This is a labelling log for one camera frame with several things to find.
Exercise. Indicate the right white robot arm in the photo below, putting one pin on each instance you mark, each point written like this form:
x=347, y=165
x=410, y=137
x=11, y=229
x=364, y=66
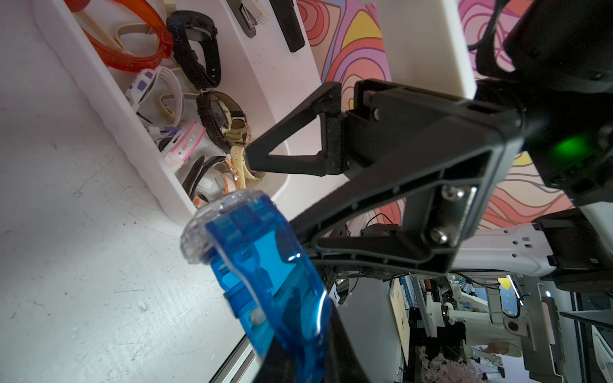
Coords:
x=569, y=138

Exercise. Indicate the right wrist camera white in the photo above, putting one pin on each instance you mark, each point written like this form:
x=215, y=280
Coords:
x=426, y=47

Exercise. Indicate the black stapler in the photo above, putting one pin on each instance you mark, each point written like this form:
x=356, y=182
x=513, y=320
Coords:
x=286, y=16

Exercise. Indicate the beige strap blue watch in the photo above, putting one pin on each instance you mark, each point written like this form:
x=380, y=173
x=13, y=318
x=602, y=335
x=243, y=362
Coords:
x=239, y=163

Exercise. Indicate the black band watch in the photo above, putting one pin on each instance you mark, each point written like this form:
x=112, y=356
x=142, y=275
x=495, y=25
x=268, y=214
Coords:
x=196, y=48

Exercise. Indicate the white pink kids watch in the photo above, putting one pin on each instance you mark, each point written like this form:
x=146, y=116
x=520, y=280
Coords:
x=176, y=144

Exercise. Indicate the dark brown leather watch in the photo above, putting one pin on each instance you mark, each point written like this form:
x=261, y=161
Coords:
x=225, y=122

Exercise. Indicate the white orange kids watch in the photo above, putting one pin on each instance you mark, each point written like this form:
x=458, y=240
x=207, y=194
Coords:
x=218, y=181

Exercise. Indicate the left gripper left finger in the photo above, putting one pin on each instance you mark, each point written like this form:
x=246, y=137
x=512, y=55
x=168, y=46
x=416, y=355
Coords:
x=277, y=367

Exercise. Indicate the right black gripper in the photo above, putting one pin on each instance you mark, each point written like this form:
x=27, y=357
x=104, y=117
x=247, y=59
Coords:
x=423, y=169

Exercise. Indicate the white purple kids watch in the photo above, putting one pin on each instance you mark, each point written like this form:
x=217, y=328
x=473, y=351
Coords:
x=151, y=82

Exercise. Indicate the brown strap watch front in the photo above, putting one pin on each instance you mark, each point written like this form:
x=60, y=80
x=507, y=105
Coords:
x=201, y=166

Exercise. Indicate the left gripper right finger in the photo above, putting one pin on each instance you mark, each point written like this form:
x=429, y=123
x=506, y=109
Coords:
x=341, y=364

